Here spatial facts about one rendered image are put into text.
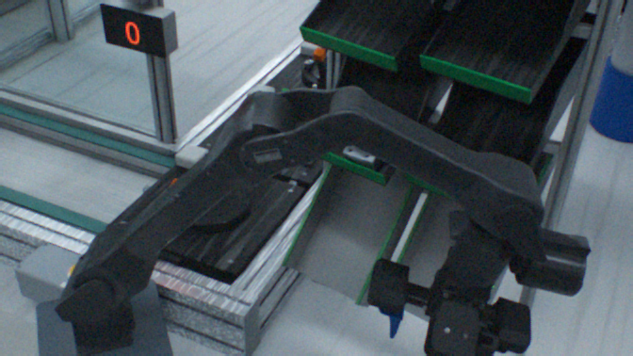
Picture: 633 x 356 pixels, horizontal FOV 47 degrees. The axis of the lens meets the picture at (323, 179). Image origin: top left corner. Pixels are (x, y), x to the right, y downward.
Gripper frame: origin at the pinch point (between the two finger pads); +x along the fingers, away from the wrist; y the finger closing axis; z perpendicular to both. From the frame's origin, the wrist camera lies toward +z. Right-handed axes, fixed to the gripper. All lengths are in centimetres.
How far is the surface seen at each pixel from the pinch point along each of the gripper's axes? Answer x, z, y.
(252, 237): 19.5, -22.8, -25.2
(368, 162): -9.5, -14.2, -13.3
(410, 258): 6.2, -16.2, -2.7
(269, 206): 20.0, -31.0, -24.4
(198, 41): 45, -107, -59
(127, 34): 5, -44, -56
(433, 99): -14.8, -24.3, -7.6
